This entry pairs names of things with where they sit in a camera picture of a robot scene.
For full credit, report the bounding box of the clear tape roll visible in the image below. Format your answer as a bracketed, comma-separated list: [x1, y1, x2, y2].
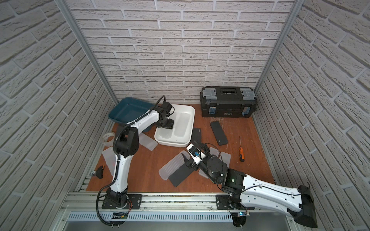
[102, 132, 115, 147]

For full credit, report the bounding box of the small black clamp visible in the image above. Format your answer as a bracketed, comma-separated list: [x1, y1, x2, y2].
[92, 165, 105, 179]

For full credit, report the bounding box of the black pencil case tilted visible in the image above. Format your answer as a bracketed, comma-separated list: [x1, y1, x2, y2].
[210, 121, 228, 146]

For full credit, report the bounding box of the smooth translucent pencil case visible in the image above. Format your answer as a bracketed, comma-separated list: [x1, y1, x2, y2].
[174, 113, 190, 137]

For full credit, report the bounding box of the translucent case red content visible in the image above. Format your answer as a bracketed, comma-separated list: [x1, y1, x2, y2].
[198, 147, 220, 179]

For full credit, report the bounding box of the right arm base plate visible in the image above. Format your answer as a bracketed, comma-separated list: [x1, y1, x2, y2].
[215, 194, 255, 210]

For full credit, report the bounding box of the translucent case right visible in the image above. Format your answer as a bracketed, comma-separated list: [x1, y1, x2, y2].
[220, 152, 231, 167]

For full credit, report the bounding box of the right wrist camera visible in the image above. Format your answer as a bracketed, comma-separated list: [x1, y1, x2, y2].
[187, 144, 206, 165]

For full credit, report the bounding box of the white storage bin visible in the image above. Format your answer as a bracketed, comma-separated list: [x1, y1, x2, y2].
[154, 105, 196, 147]

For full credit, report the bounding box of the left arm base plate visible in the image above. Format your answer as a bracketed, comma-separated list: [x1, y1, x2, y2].
[102, 194, 143, 209]

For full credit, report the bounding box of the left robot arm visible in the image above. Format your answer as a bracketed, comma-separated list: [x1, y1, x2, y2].
[100, 95, 174, 208]

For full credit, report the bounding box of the orange handled screwdriver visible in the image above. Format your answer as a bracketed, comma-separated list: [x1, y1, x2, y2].
[239, 137, 245, 162]

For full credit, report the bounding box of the ribbed translucent pencil case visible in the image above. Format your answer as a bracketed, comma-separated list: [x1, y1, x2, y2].
[159, 151, 190, 181]

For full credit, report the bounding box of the teal storage bin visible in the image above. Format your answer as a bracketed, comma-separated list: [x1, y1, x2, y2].
[108, 97, 154, 135]

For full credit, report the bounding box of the black pencil case front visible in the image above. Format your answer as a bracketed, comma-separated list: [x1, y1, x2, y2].
[169, 164, 194, 187]

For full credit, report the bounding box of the black pencil case upright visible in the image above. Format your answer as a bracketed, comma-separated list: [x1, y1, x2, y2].
[191, 128, 202, 143]

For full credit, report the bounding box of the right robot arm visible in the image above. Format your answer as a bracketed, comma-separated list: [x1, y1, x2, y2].
[187, 143, 318, 228]

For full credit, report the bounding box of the black plastic toolbox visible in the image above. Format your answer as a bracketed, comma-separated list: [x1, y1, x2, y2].
[200, 86, 257, 118]

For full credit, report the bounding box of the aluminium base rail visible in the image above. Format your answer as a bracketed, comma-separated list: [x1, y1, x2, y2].
[59, 192, 298, 214]

